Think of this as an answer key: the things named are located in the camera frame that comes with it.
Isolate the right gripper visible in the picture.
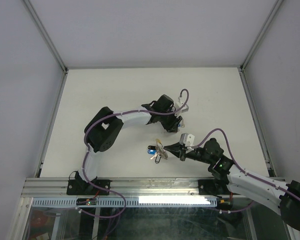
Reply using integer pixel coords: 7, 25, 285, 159
163, 141, 213, 165

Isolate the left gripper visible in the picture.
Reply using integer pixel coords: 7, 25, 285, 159
159, 108, 182, 133

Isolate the large steel keyring yellow handle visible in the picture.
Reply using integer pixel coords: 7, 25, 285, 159
155, 138, 168, 160

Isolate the black key tag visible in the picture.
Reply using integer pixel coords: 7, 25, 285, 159
147, 145, 157, 151

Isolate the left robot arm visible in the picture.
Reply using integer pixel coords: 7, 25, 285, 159
77, 93, 189, 195

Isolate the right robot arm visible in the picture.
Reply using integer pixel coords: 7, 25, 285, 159
164, 138, 300, 231

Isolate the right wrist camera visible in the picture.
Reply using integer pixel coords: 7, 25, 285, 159
179, 133, 195, 151

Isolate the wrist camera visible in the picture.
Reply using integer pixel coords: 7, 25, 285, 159
179, 133, 195, 151
174, 96, 189, 117

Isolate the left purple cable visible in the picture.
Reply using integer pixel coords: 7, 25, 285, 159
81, 88, 191, 218

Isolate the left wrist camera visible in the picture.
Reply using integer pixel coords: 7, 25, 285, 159
174, 96, 189, 117

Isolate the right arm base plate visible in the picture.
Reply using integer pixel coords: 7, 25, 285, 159
197, 179, 230, 198

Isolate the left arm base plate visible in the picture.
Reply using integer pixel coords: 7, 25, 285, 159
66, 179, 112, 196

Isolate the aluminium front rail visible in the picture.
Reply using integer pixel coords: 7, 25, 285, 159
21, 176, 288, 198

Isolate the slotted cable duct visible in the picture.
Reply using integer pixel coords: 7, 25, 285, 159
32, 195, 217, 208

